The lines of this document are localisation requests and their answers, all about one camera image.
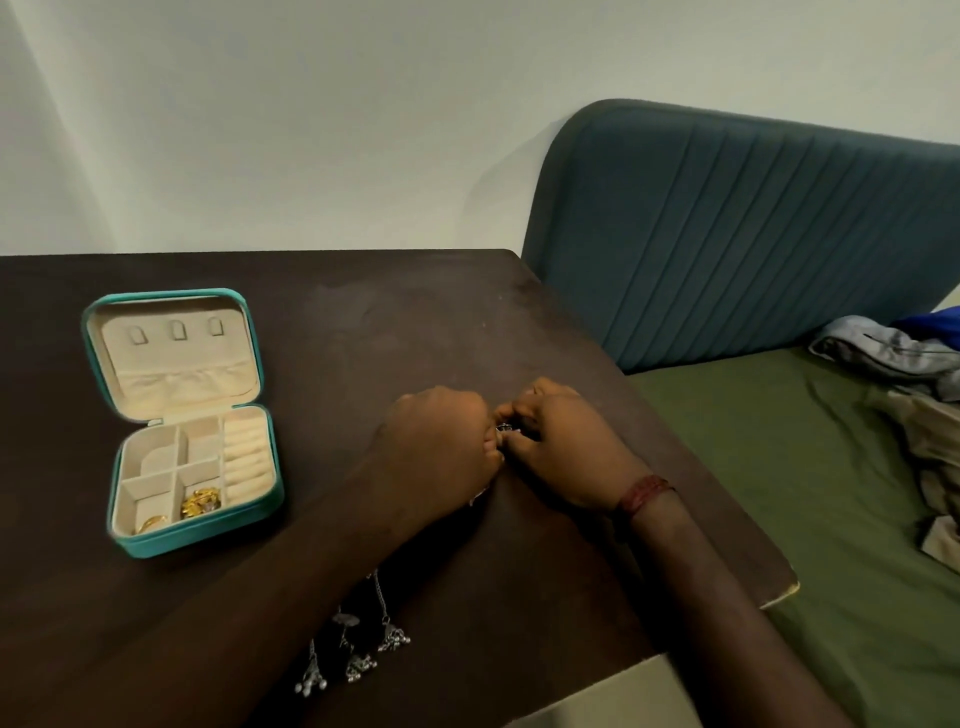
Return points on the person's left hand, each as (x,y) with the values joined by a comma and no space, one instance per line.
(439,450)

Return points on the person's left forearm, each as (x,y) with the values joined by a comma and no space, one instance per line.
(225,615)

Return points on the gold flower earring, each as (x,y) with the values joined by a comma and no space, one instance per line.
(199,501)

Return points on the person's right hand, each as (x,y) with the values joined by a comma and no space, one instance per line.
(570,450)

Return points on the beige crumpled cloth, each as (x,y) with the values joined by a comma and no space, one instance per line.
(934,465)

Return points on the teal jewelry box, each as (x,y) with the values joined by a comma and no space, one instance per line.
(172,352)

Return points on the person's right forearm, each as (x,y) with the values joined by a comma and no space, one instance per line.
(712,615)

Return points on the green fabric cover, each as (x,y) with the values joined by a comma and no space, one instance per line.
(825,525)

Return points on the blue garment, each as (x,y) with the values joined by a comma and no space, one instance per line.
(934,324)

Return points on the red thread wristband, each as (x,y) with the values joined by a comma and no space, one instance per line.
(643,491)

